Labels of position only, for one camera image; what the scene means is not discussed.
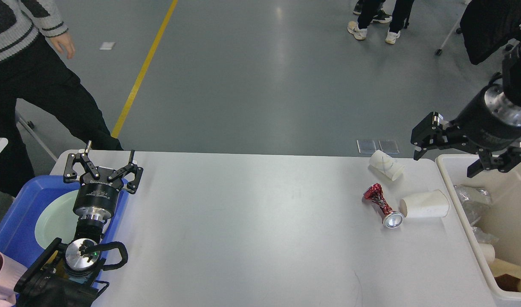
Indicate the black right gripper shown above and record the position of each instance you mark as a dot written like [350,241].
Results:
[490,122]

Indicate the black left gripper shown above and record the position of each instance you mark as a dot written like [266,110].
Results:
[97,198]

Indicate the green plate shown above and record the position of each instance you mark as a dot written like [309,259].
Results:
[58,220]

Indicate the white paper cup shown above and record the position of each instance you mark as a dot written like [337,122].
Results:
[425,205]
[386,164]

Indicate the white foam container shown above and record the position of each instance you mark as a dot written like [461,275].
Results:
[488,251]

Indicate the pink ribbed mug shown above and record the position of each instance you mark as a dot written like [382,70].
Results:
[10,273]

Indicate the brown paper bag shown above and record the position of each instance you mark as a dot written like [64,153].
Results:
[506,275]

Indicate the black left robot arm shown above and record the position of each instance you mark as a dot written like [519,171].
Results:
[66,274]

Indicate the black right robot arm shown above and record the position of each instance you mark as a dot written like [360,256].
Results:
[509,78]

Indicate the white plastic bin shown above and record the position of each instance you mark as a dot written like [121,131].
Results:
[502,220]

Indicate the right floor plate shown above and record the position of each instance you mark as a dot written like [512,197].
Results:
[389,146]

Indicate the floor plate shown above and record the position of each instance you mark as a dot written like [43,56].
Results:
[366,146]
[389,146]

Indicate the left floor plate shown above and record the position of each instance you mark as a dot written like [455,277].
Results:
[366,146]

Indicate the red snack wrapper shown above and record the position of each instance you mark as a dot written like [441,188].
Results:
[391,218]

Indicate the chair with black jacket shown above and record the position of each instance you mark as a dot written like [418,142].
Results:
[487,25]

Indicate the person with dark sneakers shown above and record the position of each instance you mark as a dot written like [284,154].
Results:
[380,17]

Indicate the person in black trousers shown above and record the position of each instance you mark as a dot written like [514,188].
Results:
[371,10]

